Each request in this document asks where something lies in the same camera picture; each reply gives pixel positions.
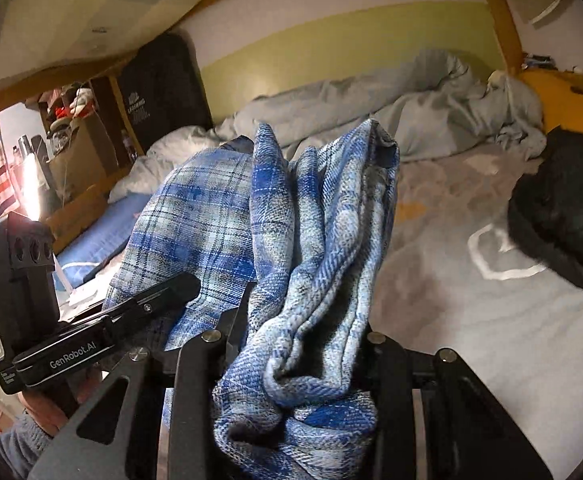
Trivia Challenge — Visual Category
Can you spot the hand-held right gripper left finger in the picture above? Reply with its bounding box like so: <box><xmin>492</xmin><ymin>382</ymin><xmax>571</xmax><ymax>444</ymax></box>
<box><xmin>28</xmin><ymin>285</ymin><xmax>257</xmax><ymax>480</ymax></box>

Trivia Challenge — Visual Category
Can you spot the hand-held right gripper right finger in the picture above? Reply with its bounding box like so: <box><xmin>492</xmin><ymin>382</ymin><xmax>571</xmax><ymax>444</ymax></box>
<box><xmin>366</xmin><ymin>331</ymin><xmax>553</xmax><ymax>480</ymax></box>

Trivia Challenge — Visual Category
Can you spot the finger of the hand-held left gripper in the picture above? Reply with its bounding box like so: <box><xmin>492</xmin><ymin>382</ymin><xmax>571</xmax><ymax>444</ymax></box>
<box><xmin>104</xmin><ymin>272</ymin><xmax>202</xmax><ymax>329</ymax></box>

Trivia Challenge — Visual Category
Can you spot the blue plaid flannel shirt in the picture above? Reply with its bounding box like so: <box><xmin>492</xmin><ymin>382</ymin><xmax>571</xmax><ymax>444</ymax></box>
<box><xmin>104</xmin><ymin>119</ymin><xmax>401</xmax><ymax>480</ymax></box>

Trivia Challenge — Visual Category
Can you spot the person's left forearm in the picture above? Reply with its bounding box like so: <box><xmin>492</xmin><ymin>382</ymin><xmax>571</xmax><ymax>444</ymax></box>
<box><xmin>0</xmin><ymin>410</ymin><xmax>54</xmax><ymax>466</ymax></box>

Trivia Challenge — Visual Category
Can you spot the person's left hand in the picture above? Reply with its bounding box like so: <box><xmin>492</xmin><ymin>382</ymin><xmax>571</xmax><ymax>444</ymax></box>
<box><xmin>18</xmin><ymin>367</ymin><xmax>104</xmax><ymax>438</ymax></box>

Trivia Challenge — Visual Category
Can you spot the grey printed bed sheet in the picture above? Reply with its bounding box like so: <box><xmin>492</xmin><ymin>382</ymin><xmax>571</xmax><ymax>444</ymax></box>
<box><xmin>56</xmin><ymin>145</ymin><xmax>583</xmax><ymax>480</ymax></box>

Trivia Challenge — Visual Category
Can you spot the blue pillow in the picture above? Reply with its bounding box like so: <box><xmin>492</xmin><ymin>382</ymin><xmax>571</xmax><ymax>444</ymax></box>
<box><xmin>54</xmin><ymin>195</ymin><xmax>147</xmax><ymax>286</ymax></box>

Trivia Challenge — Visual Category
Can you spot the cardboard box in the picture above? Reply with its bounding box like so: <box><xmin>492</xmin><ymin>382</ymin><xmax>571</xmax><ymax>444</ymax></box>
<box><xmin>46</xmin><ymin>120</ymin><xmax>107</xmax><ymax>196</ymax></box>

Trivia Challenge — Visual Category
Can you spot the black printed bag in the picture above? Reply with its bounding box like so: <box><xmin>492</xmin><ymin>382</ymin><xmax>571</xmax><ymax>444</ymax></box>
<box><xmin>116</xmin><ymin>35</ymin><xmax>214</xmax><ymax>158</ymax></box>

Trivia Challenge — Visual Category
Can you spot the dark cloth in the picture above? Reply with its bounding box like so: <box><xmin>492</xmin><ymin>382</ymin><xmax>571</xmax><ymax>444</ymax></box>
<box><xmin>507</xmin><ymin>127</ymin><xmax>583</xmax><ymax>308</ymax></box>

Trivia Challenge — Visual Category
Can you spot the grey-blue crumpled duvet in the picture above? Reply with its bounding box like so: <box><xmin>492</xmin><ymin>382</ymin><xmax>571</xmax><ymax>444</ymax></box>
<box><xmin>108</xmin><ymin>50</ymin><xmax>547</xmax><ymax>201</ymax></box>

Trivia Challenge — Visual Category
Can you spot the yellow cloth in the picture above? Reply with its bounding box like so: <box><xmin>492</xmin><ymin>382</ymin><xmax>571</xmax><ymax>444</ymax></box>
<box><xmin>519</xmin><ymin>70</ymin><xmax>583</xmax><ymax>136</ymax></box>

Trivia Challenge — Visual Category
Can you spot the wooden bed frame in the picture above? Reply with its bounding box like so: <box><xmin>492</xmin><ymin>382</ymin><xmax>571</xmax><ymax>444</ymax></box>
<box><xmin>0</xmin><ymin>0</ymin><xmax>525</xmax><ymax>226</ymax></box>

